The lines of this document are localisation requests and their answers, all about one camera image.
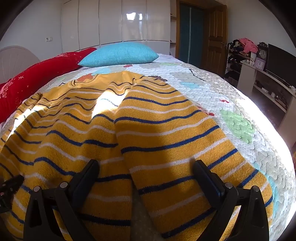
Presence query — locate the yellow striped sweater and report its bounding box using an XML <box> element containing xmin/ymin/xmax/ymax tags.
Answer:
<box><xmin>0</xmin><ymin>71</ymin><xmax>274</xmax><ymax>241</ymax></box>

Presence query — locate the white headboard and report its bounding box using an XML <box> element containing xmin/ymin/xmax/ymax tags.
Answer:
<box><xmin>0</xmin><ymin>46</ymin><xmax>40</xmax><ymax>84</ymax></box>

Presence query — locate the dark shoe rack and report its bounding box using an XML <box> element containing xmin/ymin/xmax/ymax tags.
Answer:
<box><xmin>224</xmin><ymin>40</ymin><xmax>257</xmax><ymax>82</ymax></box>

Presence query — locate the black ornate clock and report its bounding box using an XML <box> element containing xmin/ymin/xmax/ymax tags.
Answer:
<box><xmin>257</xmin><ymin>42</ymin><xmax>269</xmax><ymax>63</ymax></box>

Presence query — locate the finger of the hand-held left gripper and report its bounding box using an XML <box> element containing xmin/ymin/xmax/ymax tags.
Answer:
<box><xmin>0</xmin><ymin>175</ymin><xmax>25</xmax><ymax>214</ymax></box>

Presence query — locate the red floral blanket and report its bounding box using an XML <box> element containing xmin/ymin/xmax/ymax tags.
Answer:
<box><xmin>0</xmin><ymin>47</ymin><xmax>97</xmax><ymax>123</ymax></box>

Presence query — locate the blue knitted pillow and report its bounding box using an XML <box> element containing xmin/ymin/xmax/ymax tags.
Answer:
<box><xmin>78</xmin><ymin>42</ymin><xmax>159</xmax><ymax>68</ymax></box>

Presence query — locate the patterned quilted bedspread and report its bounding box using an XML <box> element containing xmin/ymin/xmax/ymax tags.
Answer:
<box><xmin>0</xmin><ymin>54</ymin><xmax>296</xmax><ymax>241</ymax></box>

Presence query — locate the white television stand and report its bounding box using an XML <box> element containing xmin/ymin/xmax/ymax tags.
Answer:
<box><xmin>237</xmin><ymin>61</ymin><xmax>296</xmax><ymax>139</ymax></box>

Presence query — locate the brown wooden door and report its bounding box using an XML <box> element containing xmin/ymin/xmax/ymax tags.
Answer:
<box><xmin>201</xmin><ymin>6</ymin><xmax>228</xmax><ymax>71</ymax></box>

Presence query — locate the pink cloth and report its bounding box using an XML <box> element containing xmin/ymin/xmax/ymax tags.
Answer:
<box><xmin>239</xmin><ymin>38</ymin><xmax>258</xmax><ymax>54</ymax></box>

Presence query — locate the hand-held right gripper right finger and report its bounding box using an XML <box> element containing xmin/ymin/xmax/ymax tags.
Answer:
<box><xmin>193</xmin><ymin>160</ymin><xmax>270</xmax><ymax>241</ymax></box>

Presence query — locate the pink alarm clock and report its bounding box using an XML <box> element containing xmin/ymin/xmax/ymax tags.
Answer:
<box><xmin>254</xmin><ymin>57</ymin><xmax>265</xmax><ymax>70</ymax></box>

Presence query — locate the white glossy wardrobe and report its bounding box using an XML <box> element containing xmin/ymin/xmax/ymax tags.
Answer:
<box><xmin>61</xmin><ymin>0</ymin><xmax>177</xmax><ymax>55</ymax></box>

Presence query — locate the black television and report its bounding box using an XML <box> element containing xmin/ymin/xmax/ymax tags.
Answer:
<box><xmin>266</xmin><ymin>44</ymin><xmax>296</xmax><ymax>80</ymax></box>

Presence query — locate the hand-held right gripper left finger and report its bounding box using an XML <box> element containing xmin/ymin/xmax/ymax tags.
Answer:
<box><xmin>23</xmin><ymin>159</ymin><xmax>100</xmax><ymax>241</ymax></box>

